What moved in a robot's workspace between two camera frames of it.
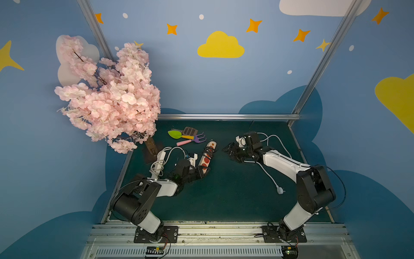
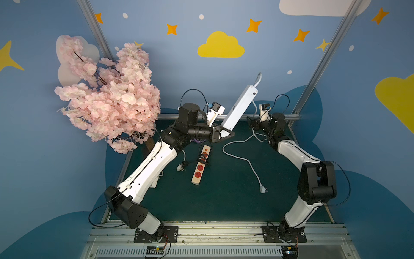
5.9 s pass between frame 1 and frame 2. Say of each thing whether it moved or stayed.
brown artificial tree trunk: stayed
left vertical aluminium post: stayed
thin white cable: moved
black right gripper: moved
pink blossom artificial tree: stayed
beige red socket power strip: moved
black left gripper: moved
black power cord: moved
